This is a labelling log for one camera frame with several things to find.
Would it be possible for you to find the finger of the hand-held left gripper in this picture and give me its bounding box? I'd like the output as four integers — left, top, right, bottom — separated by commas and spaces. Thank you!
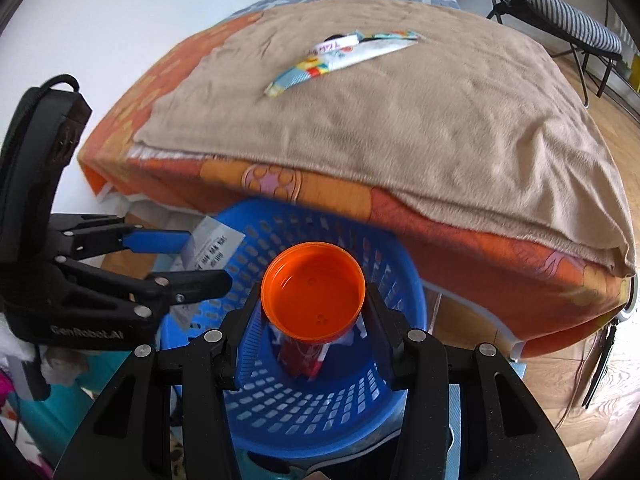
50, 214, 194, 262
54, 255, 234, 322

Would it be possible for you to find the striped chair cushion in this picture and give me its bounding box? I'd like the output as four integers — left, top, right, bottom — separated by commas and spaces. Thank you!
515, 0, 624, 56

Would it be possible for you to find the blue plastic basket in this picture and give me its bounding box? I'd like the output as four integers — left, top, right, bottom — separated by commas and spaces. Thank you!
160, 198, 429, 461

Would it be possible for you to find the pink white plush toy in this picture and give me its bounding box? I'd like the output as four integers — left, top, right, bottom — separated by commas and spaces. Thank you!
0, 319, 77, 412

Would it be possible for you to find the colourful patterned packet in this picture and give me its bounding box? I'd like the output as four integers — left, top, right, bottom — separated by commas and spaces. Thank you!
264, 52, 334, 99

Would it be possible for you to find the orange floral blanket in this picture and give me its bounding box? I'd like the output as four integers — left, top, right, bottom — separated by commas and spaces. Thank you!
80, 10, 637, 359

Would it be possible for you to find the orange plastic lid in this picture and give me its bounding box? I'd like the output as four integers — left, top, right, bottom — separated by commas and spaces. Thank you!
260, 241, 367, 344

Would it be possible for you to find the beige blanket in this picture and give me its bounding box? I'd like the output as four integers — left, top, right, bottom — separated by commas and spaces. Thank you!
135, 0, 637, 279

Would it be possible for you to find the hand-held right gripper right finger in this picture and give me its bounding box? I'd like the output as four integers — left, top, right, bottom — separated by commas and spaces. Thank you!
362, 292, 576, 480

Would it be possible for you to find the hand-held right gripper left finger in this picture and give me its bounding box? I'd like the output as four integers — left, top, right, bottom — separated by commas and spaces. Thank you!
60, 302, 263, 480

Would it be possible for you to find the white bird print pouch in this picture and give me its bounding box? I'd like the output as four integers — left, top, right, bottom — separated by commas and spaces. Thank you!
306, 29, 426, 74

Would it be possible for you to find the white printed paper sheet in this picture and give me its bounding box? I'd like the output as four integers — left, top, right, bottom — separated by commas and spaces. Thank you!
172, 215, 247, 332

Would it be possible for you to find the black cable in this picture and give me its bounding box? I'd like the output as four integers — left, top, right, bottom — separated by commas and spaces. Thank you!
564, 320, 622, 412

